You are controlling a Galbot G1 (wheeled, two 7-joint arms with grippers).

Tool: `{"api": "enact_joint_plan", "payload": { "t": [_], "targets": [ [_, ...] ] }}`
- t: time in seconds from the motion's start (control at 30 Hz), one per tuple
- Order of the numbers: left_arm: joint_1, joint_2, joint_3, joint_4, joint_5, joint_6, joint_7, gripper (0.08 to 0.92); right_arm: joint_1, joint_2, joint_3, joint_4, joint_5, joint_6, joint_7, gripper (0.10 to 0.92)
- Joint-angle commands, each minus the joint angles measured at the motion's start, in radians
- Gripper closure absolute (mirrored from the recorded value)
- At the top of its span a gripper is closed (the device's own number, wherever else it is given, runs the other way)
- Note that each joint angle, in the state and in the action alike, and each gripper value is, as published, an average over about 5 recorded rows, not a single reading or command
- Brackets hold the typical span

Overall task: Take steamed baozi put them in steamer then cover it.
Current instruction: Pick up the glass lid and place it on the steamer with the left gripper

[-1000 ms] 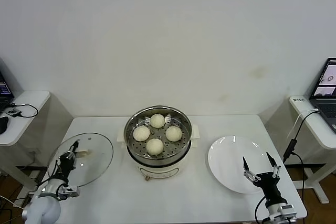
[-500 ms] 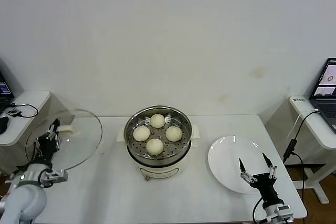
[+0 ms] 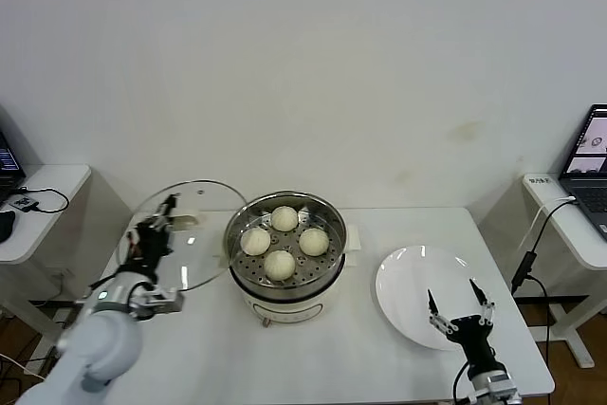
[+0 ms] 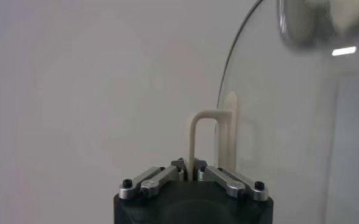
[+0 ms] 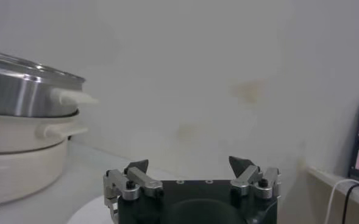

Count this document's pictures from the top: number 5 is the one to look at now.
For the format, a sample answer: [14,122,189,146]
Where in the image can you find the silver black-tipped right gripper left finger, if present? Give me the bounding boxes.
[102,159,164,214]

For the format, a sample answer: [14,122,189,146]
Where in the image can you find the round white plate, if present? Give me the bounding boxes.
[66,194,119,224]

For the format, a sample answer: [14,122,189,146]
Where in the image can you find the black cable with adapter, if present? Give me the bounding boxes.
[341,182,359,224]

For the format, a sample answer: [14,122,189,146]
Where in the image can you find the white side desk white cable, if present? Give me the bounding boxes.
[304,166,359,224]

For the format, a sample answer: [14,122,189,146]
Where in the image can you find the silver black-tipped right gripper right finger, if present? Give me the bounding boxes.
[229,155,282,200]

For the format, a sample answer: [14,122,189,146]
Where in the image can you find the white laptop cable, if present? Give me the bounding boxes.
[324,178,359,224]

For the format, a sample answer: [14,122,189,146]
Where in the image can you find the stainless steel steamer basket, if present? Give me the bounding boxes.
[0,48,99,118]

